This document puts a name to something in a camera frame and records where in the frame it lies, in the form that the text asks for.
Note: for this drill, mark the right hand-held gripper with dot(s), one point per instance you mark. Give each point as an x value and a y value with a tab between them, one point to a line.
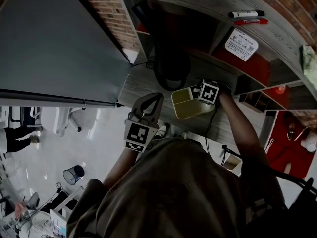
208	93

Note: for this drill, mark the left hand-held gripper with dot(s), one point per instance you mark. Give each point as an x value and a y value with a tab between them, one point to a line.
136	135

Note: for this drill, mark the cream desk organizer box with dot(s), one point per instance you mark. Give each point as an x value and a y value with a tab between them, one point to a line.
188	109

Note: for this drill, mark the person's left forearm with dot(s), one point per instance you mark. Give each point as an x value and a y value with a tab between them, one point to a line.
121	167

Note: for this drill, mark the person's right forearm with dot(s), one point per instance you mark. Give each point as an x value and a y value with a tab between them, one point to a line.
242	128

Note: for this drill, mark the person's left shoe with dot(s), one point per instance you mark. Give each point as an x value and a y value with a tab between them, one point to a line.
164	130

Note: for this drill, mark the person's shoe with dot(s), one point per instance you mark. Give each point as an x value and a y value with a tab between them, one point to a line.
164	130
182	134

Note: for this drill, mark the grey wooden desk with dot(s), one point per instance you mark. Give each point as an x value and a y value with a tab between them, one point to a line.
148	83

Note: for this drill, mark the person's right shoe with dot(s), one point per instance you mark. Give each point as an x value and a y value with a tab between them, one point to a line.
182	134

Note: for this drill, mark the black desk lamp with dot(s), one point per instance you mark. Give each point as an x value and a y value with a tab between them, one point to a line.
171	66

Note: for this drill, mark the wooden desk organizer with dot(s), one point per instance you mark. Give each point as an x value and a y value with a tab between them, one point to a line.
257	101

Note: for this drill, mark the white notice card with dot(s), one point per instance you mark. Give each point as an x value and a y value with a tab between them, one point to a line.
241	44

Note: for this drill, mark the red apple ornament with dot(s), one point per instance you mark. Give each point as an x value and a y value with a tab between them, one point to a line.
280	90

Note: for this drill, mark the red marker pen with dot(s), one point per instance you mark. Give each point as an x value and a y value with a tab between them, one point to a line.
250	21

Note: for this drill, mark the black marker pen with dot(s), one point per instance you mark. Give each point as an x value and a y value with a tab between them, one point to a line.
245	14

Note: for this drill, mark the white office chair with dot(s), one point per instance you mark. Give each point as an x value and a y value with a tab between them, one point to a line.
62	120

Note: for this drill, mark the person's torso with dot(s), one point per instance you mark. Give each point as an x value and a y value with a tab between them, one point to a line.
173	195

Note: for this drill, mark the gold dish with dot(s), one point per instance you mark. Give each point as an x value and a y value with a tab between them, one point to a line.
291	131

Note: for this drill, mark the green wipes packet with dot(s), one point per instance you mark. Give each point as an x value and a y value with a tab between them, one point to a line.
309	61

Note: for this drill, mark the white globe lamp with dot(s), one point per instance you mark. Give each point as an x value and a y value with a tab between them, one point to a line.
310	142

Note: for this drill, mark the grey refrigerator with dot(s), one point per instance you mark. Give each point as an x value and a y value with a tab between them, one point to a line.
54	41

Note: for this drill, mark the black chair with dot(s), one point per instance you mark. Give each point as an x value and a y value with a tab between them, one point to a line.
24	116

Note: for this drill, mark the white trolley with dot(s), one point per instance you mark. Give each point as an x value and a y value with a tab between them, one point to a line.
59	219

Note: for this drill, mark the white wall socket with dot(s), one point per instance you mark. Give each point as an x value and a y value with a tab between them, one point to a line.
130	56

